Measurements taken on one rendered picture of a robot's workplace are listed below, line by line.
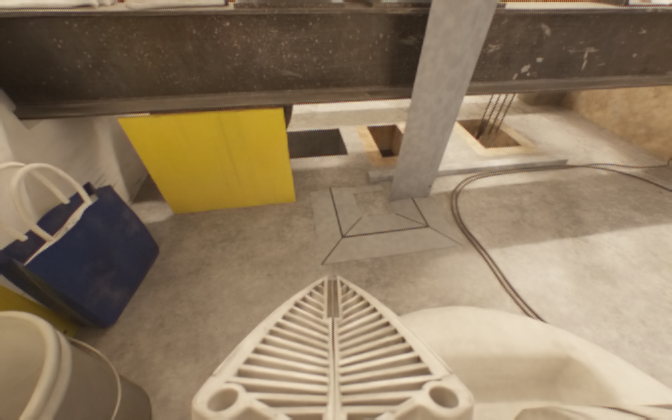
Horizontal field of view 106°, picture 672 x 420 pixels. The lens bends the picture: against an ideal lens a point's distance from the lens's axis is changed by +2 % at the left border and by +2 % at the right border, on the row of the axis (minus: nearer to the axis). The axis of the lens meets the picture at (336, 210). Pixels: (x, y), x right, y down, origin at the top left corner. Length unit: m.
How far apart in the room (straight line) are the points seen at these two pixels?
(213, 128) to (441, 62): 0.72
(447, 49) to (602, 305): 0.91
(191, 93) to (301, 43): 0.38
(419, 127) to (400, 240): 0.40
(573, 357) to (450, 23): 0.77
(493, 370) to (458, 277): 0.51
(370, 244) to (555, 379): 0.60
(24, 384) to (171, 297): 0.32
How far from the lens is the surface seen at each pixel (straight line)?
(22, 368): 0.83
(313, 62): 0.94
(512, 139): 1.91
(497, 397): 0.52
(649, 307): 1.29
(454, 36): 0.90
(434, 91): 0.93
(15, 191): 0.79
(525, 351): 0.50
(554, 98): 2.59
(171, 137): 1.01
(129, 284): 1.02
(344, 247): 0.93
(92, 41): 1.06
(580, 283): 1.20
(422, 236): 1.02
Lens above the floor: 0.76
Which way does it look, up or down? 45 degrees down
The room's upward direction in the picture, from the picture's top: 1 degrees clockwise
